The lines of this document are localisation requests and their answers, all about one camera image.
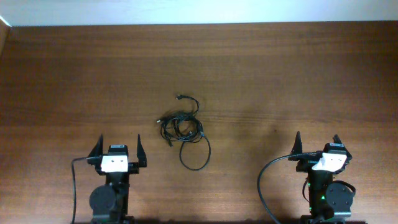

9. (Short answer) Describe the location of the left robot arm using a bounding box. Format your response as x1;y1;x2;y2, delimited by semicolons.
87;136;147;224

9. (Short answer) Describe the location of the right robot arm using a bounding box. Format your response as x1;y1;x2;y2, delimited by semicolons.
289;133;356;223

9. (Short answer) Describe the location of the black USB cable with loop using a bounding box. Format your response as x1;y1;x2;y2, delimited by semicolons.
175;94;212;172

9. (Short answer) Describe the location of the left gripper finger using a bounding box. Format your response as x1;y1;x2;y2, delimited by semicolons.
137;134;147;167
87;134;103;166

